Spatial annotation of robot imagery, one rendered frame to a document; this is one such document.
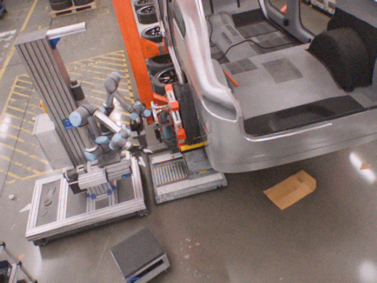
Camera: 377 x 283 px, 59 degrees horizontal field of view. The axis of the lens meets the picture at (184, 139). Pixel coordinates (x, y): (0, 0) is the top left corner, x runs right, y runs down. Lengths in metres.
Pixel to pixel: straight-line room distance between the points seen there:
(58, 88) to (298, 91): 2.31
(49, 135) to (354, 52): 3.00
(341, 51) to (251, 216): 1.86
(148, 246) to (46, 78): 1.71
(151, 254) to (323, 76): 2.46
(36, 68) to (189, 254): 2.19
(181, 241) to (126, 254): 0.64
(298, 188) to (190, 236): 1.29
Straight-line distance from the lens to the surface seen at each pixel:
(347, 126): 2.92
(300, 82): 3.70
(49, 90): 3.16
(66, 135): 3.39
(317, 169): 4.12
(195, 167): 3.86
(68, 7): 11.67
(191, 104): 3.29
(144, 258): 3.10
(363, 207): 3.84
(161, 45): 5.80
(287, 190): 3.85
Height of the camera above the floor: 2.87
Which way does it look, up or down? 38 degrees down
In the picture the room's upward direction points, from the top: 12 degrees counter-clockwise
